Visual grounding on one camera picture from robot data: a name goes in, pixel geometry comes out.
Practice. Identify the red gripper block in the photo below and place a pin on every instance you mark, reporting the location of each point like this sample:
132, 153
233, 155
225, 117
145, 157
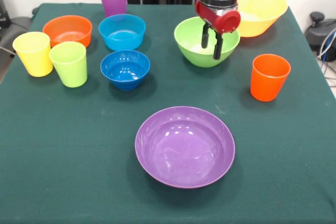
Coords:
210, 15

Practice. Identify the green plastic bowl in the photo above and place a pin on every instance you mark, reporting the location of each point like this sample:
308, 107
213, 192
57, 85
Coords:
189, 40

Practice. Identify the purple plastic bowl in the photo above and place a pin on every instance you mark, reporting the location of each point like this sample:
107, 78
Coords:
183, 150

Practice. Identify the large yellow plastic bowl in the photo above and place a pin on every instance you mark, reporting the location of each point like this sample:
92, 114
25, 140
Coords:
267, 6

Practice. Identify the red plastic cup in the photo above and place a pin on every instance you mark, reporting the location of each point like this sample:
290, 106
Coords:
267, 82

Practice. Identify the light blue plastic bowl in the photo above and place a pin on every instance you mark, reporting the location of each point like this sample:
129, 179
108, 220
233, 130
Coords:
122, 37

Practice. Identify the dark blue plastic bowl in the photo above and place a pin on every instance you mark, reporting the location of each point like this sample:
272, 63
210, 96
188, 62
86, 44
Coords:
124, 72

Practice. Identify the purple plastic cup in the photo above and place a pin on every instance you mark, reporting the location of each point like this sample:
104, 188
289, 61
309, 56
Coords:
113, 1

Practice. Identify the orange-red plastic bowl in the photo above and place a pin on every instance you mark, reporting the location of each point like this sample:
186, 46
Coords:
68, 28

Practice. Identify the green plastic cup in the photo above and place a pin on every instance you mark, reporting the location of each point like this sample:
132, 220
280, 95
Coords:
69, 66

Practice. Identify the dark green tablecloth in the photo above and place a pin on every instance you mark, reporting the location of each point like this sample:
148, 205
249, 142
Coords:
65, 142

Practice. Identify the yellow plastic cup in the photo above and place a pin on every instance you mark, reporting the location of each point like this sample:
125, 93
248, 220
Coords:
34, 56

